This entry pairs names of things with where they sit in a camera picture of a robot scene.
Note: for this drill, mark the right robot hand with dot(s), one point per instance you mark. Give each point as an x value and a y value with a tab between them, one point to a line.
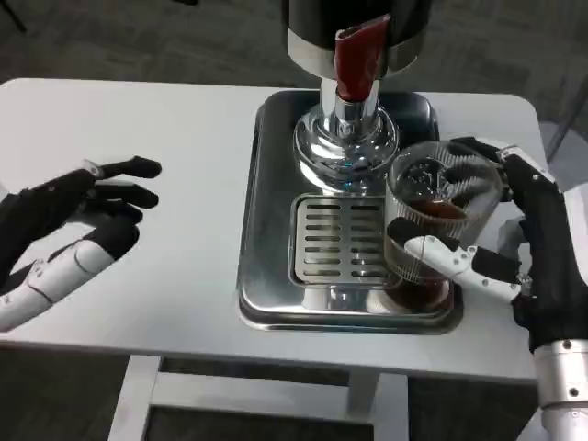
546	239

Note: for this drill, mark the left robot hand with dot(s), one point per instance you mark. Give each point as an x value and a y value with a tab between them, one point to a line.
50	216

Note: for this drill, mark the clear ribbed glass cup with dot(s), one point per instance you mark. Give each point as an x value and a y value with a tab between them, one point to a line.
427	202

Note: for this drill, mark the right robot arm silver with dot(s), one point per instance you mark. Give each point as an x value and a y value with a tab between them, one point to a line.
562	390

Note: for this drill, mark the black furniture leg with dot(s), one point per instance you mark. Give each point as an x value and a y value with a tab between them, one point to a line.
11	14

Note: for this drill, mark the slotted steel drip grid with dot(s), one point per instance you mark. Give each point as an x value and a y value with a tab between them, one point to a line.
335	239

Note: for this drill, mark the steel drip tray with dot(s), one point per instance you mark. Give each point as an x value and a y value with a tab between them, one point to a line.
268	206

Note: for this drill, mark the steel and black drink dispenser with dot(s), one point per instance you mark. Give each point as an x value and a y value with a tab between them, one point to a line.
344	138

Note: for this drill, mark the red tap lever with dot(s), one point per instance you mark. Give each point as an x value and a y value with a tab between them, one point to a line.
358	55

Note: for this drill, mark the white table frame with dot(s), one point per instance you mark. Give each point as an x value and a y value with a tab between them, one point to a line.
367	404

